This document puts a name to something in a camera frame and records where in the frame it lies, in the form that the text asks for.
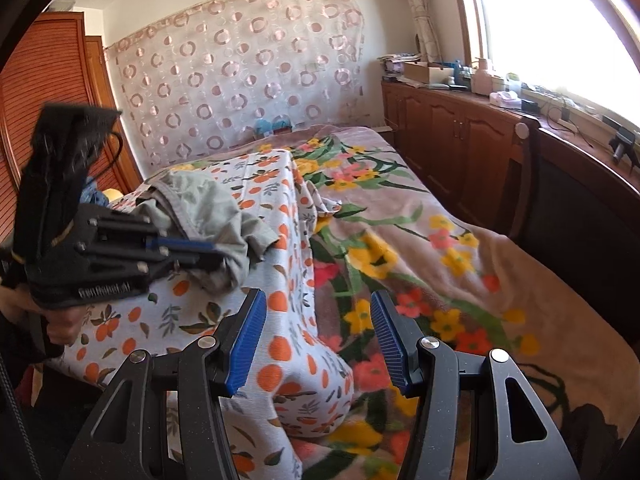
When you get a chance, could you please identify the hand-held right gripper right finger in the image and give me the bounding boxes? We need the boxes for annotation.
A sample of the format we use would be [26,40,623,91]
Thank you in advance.
[370,290,583,480]

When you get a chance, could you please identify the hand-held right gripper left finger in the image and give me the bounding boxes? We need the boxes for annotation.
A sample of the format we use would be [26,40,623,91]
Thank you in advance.
[60,287,268,480]

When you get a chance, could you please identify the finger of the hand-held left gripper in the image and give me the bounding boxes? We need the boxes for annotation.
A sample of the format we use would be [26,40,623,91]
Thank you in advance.
[90,212,218,253]
[75,242,227,281]

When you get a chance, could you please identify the grey-green pants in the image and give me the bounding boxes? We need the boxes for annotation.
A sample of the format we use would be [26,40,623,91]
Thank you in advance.
[135,170,278,293]

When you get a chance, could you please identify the person's left hand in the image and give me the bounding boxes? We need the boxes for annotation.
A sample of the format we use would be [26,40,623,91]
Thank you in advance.
[47,305,87,347]

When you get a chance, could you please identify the folded blue jeans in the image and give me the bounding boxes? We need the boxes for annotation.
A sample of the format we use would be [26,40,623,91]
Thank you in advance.
[80,177,111,208]

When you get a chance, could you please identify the floral blanket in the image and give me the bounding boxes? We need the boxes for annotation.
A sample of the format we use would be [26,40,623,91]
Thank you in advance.
[150,124,640,480]

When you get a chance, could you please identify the wooden wardrobe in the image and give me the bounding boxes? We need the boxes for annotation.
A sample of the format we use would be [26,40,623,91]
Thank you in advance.
[0,10,143,246]

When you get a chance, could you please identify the orange fruit print bedsheet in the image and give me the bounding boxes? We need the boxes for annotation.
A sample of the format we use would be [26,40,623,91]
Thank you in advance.
[45,150,356,480]

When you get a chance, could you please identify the blue packet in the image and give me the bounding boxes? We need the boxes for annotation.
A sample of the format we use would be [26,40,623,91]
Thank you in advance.
[252,115,293,138]

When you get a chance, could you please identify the circle pattern curtain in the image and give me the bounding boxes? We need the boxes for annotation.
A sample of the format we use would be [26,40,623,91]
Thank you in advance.
[102,0,368,173]

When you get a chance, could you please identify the wooden cabinet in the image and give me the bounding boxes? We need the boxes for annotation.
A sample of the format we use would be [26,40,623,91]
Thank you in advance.
[380,77,640,241]

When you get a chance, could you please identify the dark chair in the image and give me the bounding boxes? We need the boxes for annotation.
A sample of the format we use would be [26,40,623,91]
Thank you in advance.
[507,115,640,331]

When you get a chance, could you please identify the cardboard box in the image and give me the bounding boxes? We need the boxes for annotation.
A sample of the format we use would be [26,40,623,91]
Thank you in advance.
[402,61,456,86]

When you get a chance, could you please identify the white bottle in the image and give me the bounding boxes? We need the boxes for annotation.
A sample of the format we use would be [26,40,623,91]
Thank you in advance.
[472,57,493,96]

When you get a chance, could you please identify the black device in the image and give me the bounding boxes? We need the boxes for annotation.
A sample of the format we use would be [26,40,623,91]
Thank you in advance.
[607,127,638,166]

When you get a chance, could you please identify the patterned window curtain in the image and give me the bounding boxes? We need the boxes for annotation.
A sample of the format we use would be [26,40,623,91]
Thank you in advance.
[390,0,443,63]

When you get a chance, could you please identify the window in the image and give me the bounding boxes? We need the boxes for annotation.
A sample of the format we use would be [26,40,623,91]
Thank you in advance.
[450,0,640,126]

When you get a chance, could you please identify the black cable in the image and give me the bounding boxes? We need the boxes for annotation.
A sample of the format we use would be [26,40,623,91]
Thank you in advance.
[0,355,43,480]

